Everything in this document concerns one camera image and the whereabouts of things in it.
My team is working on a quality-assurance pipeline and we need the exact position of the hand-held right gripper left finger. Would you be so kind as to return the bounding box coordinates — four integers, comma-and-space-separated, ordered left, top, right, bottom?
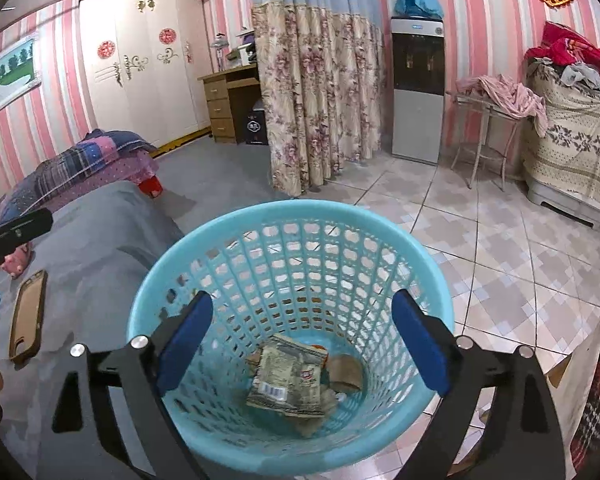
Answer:
35, 290, 216, 480

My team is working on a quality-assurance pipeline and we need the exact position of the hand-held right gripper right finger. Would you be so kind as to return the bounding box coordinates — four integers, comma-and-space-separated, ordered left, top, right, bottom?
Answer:
391, 288, 568, 480

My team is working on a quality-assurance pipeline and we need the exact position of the wide cardboard tube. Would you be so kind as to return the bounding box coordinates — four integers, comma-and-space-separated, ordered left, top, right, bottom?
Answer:
327, 354, 363, 393

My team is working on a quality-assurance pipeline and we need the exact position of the printed snack wrapper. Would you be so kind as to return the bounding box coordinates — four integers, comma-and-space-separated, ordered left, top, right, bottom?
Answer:
245, 334, 329, 418

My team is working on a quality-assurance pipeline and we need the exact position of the beige paper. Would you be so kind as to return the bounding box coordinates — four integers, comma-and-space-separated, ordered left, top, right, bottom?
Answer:
285, 410, 331, 437

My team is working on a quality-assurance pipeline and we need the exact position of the blue plastic basket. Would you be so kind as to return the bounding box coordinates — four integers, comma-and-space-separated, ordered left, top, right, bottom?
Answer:
126, 199, 455, 463

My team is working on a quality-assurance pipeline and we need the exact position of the pink piggy bank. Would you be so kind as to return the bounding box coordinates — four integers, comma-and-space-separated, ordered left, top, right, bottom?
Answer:
2, 242, 35, 278

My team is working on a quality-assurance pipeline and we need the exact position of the brown phone case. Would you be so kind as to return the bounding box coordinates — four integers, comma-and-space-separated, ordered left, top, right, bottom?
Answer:
8, 269, 49, 365

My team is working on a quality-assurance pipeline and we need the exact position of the grey tablecloth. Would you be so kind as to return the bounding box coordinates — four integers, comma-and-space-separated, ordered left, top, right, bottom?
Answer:
0, 180, 186, 480

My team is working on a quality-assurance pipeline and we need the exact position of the patchwork quilt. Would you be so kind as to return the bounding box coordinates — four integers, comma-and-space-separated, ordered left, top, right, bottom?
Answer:
0, 129, 158, 201

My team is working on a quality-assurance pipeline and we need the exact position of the bed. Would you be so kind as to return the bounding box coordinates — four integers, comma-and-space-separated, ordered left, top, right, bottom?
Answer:
0, 129, 163, 226

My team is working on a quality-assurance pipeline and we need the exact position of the framed wedding photo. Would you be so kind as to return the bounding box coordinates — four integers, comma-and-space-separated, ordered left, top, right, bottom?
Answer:
0, 32, 43, 126

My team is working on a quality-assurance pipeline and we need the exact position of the beige cloth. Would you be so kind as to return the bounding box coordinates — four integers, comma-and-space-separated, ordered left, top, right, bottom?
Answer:
544, 310, 600, 480

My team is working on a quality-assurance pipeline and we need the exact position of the white wardrobe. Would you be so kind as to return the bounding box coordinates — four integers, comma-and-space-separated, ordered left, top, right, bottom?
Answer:
78, 0, 213, 148

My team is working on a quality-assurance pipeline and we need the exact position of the wicker side table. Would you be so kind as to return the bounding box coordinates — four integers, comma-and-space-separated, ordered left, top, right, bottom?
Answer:
447, 91, 526, 191

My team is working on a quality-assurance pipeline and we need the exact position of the black box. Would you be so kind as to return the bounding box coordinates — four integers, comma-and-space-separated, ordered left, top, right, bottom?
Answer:
243, 109, 268, 146

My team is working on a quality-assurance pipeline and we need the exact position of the water dispenser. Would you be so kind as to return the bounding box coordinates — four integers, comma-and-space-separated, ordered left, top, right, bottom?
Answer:
391, 16, 446, 165

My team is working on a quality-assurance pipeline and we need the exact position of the wooden desk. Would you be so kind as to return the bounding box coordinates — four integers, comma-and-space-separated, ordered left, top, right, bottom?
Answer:
198, 63, 268, 145

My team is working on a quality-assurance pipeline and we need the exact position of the patterned covered cabinet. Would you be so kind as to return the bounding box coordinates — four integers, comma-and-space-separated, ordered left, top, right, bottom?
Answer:
522, 60, 600, 226

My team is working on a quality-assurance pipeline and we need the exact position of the pink garment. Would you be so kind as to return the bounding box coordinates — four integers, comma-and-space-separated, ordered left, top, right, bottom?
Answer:
455, 74, 549, 136

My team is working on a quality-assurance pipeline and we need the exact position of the floral curtain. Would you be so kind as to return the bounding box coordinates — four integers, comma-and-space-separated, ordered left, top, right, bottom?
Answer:
249, 0, 387, 198

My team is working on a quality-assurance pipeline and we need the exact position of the desk lamp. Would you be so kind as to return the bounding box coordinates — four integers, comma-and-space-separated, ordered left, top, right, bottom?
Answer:
211, 32, 229, 72

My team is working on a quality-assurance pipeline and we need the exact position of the pile of clothes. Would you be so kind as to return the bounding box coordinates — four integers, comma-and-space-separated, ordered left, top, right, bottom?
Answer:
525, 20, 600, 91

